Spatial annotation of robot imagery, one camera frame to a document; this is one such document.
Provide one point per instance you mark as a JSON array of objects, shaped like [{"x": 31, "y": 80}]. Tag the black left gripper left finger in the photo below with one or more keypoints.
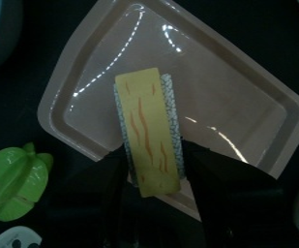
[{"x": 91, "y": 200}]

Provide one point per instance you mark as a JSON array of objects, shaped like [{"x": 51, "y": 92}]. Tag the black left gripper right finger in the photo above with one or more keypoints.
[{"x": 238, "y": 203}]

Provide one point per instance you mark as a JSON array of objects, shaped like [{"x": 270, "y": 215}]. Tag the yellow sponge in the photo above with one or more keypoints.
[{"x": 150, "y": 132}]

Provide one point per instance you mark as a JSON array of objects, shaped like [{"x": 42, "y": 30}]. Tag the green toy vegetable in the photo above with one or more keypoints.
[{"x": 14, "y": 184}]

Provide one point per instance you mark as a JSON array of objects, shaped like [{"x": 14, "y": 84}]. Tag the white toy with black dots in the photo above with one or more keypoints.
[{"x": 14, "y": 238}]

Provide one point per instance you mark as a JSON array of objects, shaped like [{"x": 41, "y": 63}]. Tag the pink plastic tray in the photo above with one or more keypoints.
[{"x": 190, "y": 84}]

